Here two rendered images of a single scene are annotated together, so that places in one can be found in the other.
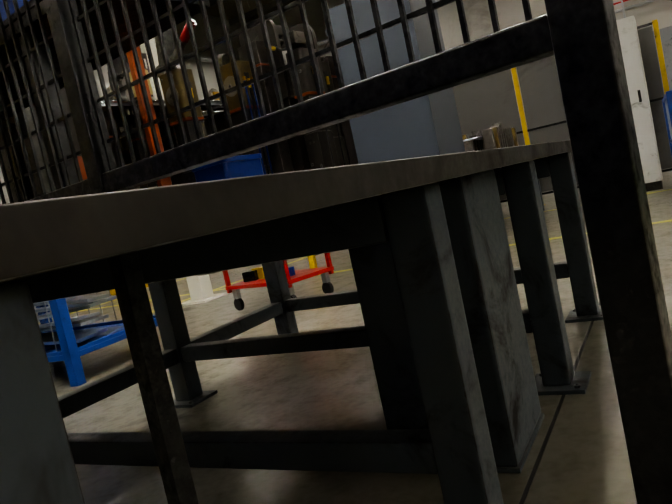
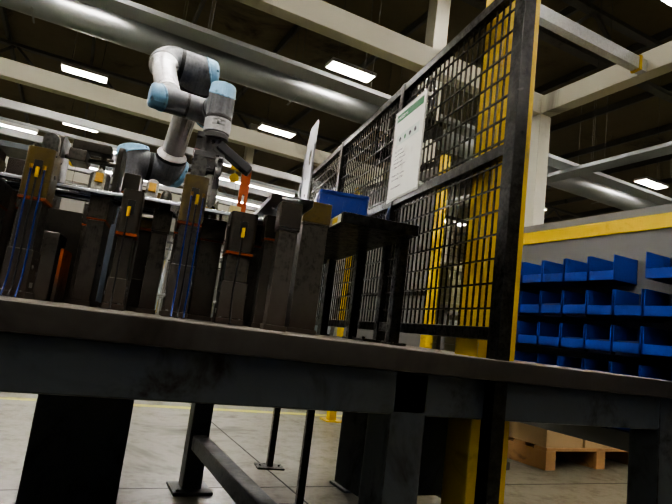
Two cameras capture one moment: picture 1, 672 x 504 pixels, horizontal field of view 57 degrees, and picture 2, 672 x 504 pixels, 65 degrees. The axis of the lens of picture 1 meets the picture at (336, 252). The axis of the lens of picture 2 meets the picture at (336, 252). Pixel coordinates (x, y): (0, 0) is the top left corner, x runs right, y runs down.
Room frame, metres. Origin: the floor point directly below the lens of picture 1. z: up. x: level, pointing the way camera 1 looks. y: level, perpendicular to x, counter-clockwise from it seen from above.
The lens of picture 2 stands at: (2.68, 1.59, 0.71)
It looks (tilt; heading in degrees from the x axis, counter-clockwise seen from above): 9 degrees up; 215
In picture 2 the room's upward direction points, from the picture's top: 7 degrees clockwise
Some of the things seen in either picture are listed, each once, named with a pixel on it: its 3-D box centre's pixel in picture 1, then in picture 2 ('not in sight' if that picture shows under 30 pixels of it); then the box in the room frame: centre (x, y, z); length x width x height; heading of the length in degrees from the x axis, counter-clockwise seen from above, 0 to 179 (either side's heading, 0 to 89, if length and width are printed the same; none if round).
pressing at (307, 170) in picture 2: not in sight; (306, 176); (1.45, 0.59, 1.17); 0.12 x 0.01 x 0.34; 52
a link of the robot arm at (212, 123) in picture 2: not in sight; (217, 128); (1.71, 0.45, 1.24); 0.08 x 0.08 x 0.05
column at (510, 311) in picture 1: (445, 316); (83, 409); (1.52, -0.23, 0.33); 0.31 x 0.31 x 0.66; 61
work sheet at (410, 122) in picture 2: not in sight; (408, 149); (1.28, 0.84, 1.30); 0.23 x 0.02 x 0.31; 52
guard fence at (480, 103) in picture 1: (526, 134); not in sight; (8.63, -2.90, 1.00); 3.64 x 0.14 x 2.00; 61
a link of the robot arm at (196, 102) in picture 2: not in sight; (205, 111); (1.68, 0.35, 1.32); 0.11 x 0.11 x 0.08; 64
